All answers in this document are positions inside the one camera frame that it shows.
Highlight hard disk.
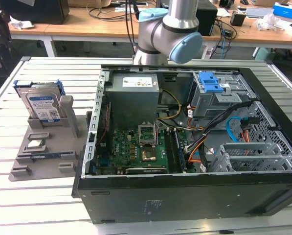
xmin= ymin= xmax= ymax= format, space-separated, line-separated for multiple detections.
xmin=13 ymin=79 xmax=66 ymax=127

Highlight metal socket cover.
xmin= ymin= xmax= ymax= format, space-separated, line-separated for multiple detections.
xmin=137 ymin=121 xmax=157 ymax=146

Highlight grey power supply unit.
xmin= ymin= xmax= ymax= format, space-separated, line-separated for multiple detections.
xmin=104 ymin=73 xmax=160 ymax=121

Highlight green motherboard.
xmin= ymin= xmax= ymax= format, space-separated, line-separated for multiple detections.
xmin=96 ymin=127 xmax=188 ymax=174

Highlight CPU socket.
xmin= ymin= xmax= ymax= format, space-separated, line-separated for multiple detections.
xmin=140 ymin=144 xmax=159 ymax=163

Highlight installed RAM stick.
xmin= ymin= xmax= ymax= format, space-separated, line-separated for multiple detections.
xmin=174 ymin=129 xmax=187 ymax=172

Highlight grey metal drive cage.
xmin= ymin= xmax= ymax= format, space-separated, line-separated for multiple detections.
xmin=188 ymin=70 xmax=259 ymax=120

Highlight blue plastic drive latch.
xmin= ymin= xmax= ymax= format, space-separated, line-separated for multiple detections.
xmin=199 ymin=71 xmax=226 ymax=93

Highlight black PC case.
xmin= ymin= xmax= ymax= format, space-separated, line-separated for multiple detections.
xmin=71 ymin=64 xmax=292 ymax=225

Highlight grey parts rack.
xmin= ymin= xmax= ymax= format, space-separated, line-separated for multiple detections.
xmin=8 ymin=95 xmax=92 ymax=182

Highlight dark blue RAM stick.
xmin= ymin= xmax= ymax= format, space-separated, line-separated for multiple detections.
xmin=31 ymin=151 xmax=73 ymax=160

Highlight silver CPU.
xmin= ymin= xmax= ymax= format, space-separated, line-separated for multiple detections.
xmin=27 ymin=140 xmax=45 ymax=149

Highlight wooden desk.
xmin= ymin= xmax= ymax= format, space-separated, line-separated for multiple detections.
xmin=7 ymin=6 xmax=292 ymax=58

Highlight black speaker box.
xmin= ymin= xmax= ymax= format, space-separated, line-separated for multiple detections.
xmin=196 ymin=3 xmax=219 ymax=37

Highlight small black box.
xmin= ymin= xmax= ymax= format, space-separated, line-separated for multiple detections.
xmin=230 ymin=12 xmax=247 ymax=27

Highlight pale green bin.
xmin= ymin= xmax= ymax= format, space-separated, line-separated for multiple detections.
xmin=254 ymin=47 xmax=276 ymax=62

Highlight large black box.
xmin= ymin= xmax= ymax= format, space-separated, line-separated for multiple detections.
xmin=0 ymin=0 xmax=70 ymax=24

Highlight grey flat device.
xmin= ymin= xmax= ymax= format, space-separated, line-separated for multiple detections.
xmin=246 ymin=7 xmax=275 ymax=19

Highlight white plastic bag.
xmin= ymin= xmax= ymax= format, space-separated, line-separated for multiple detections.
xmin=255 ymin=13 xmax=286 ymax=31

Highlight crumpled white paper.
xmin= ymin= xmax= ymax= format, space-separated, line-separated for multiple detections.
xmin=9 ymin=16 xmax=35 ymax=30

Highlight blue cardboard box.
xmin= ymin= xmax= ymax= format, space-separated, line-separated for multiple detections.
xmin=272 ymin=2 xmax=292 ymax=18

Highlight yellow wires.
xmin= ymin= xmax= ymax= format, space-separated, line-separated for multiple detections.
xmin=157 ymin=90 xmax=182 ymax=121

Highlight orange flat wire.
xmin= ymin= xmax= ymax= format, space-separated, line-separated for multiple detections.
xmin=188 ymin=141 xmax=210 ymax=164

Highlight black cable bundle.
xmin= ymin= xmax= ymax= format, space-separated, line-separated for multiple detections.
xmin=184 ymin=99 xmax=259 ymax=152

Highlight blue data wire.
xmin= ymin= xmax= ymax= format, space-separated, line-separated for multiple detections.
xmin=226 ymin=117 xmax=249 ymax=142

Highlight black camera cable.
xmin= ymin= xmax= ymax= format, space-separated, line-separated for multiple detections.
xmin=125 ymin=0 xmax=139 ymax=56

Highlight power wire with black connector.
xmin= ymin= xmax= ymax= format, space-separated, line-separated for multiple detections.
xmin=240 ymin=117 xmax=262 ymax=142

